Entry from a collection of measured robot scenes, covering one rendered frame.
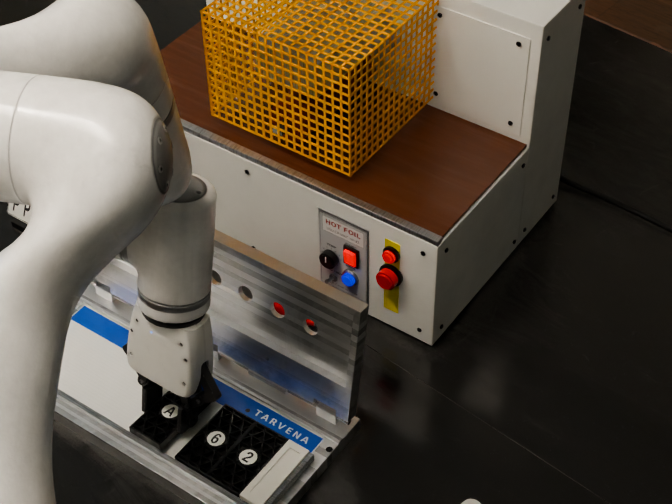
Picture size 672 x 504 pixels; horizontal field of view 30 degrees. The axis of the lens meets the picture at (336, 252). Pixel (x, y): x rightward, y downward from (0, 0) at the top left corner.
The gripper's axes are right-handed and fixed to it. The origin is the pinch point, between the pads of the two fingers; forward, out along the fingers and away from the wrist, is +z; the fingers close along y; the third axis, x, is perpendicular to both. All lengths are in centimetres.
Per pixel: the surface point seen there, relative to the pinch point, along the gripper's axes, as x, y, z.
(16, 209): 16.6, -43.7, -1.4
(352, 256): 26.0, 8.0, -12.9
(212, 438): 0.1, 6.7, 1.4
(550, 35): 47, 20, -41
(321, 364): 11.2, 14.1, -7.4
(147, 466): -6.6, 2.4, 3.8
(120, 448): -6.5, -2.1, 3.8
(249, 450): 1.2, 11.5, 1.1
